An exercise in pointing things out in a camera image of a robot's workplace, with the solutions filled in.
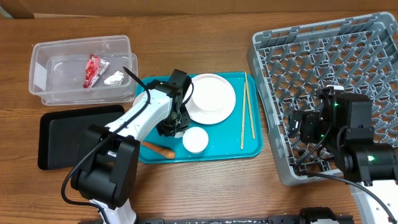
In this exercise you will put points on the clear plastic waste bin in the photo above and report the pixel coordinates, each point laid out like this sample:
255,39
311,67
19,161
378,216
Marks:
58,70

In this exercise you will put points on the large white plate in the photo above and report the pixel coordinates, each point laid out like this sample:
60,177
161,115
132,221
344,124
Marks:
204,117

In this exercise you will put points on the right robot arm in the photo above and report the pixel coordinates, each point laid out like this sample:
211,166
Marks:
343,127

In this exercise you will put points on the grey dishwasher rack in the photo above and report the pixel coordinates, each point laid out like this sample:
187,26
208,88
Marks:
290,64

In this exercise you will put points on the teal serving tray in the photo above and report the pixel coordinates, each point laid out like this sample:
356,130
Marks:
224,137

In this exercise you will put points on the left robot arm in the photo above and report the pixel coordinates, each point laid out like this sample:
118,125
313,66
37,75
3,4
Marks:
106,167

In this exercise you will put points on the orange carrot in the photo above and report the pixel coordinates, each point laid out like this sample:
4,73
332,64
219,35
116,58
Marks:
163,151

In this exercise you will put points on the left wooden chopstick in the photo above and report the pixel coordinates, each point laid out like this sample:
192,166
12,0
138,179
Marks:
243,117

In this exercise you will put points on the wooden chopstick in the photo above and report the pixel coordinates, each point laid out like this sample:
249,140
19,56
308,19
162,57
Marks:
243,117
249,105

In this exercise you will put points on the red foil snack wrapper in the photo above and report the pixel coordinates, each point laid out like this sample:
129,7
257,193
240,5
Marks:
95,68

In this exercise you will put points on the small white cup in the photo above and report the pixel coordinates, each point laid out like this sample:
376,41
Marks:
195,140

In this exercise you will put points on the black plastic tray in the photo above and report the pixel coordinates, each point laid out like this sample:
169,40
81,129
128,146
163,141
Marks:
61,133

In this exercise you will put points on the right wooden chopstick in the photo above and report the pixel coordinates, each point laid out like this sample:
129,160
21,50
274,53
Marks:
249,105

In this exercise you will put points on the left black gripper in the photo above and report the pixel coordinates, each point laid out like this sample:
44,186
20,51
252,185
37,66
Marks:
186,120

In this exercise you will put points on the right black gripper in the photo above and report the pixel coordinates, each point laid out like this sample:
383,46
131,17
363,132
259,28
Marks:
308,124

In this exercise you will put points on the small white bowl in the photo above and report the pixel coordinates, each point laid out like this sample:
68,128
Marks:
209,94

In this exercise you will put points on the white tissue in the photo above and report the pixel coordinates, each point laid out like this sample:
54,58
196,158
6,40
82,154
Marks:
115,79

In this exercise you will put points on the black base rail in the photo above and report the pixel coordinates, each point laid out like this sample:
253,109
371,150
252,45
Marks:
310,215

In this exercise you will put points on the white bowl with rice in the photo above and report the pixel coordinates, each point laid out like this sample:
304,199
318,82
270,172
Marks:
138,98

